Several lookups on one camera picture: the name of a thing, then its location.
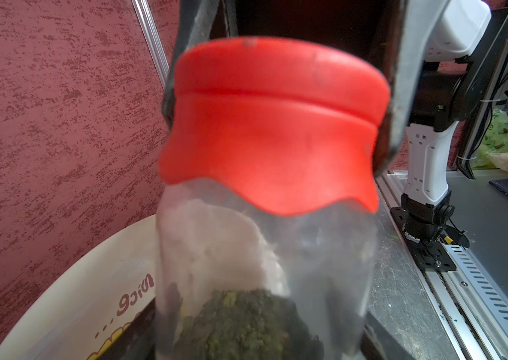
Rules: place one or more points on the cream plastic trash bin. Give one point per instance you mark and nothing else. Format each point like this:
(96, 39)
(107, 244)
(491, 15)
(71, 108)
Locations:
(132, 248)

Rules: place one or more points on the white printed bin liner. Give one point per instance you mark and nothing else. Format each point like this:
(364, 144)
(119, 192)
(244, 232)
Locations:
(88, 331)

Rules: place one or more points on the red lid jar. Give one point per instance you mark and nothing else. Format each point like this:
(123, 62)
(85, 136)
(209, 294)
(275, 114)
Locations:
(266, 227)

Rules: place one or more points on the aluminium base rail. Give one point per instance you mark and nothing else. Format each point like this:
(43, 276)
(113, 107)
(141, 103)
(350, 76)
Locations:
(470, 285)

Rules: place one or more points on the green plastic bag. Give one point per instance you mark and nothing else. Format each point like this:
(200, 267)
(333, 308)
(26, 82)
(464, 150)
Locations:
(494, 141)

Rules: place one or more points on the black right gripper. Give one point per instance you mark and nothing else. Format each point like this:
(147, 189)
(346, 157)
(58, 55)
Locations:
(390, 35)

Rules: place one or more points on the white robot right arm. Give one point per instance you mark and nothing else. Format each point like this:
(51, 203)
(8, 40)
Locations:
(438, 126)

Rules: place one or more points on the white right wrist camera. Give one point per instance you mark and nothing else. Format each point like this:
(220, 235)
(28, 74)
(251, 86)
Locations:
(459, 30)

